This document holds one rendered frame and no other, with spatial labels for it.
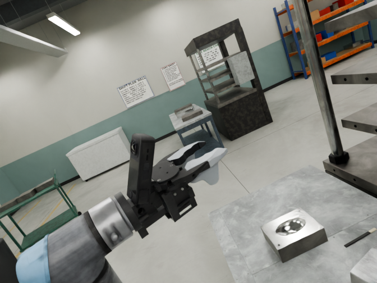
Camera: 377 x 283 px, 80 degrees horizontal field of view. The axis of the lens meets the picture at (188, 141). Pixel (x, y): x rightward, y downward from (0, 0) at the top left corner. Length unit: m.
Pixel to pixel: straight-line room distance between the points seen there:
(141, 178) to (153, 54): 6.80
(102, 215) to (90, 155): 6.37
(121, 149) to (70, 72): 2.61
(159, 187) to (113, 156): 6.24
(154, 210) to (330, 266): 0.76
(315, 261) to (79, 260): 0.85
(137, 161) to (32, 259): 0.19
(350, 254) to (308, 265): 0.15
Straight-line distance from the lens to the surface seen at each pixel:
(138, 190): 0.38
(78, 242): 0.38
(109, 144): 6.53
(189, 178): 0.38
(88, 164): 6.82
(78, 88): 7.40
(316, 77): 1.38
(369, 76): 1.26
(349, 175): 1.49
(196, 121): 3.98
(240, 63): 4.31
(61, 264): 0.39
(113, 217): 0.38
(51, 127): 7.81
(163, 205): 0.42
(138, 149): 0.36
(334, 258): 1.06
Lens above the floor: 1.60
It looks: 16 degrees down
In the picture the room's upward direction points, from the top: 24 degrees counter-clockwise
